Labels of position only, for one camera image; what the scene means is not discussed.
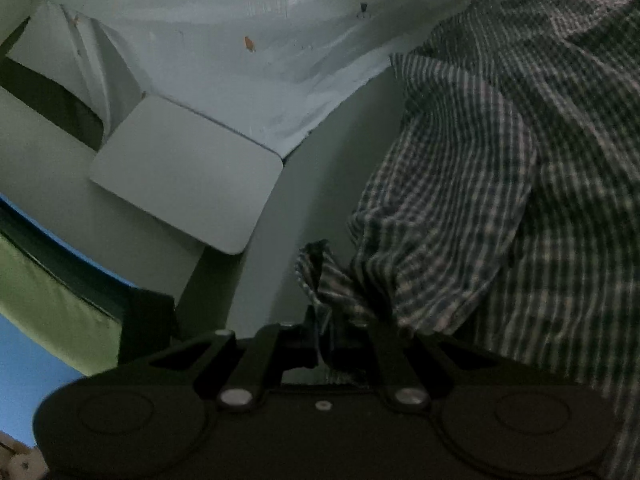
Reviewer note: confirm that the carrot print backdrop sheet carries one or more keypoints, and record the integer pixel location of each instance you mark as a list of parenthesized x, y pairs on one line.
[(225, 10)]

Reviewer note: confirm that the green cloth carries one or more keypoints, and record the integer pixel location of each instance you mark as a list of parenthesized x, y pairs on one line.
[(40, 300)]

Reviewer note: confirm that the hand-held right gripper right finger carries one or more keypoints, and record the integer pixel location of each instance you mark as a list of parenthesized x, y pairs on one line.
[(387, 360)]

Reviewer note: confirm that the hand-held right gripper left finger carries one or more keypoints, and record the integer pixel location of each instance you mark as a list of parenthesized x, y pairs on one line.
[(265, 355)]

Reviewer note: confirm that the white rounded board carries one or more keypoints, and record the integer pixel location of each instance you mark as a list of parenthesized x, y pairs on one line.
[(185, 175)]

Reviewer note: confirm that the blue checked shirt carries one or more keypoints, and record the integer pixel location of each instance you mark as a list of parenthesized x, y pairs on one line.
[(475, 185)]

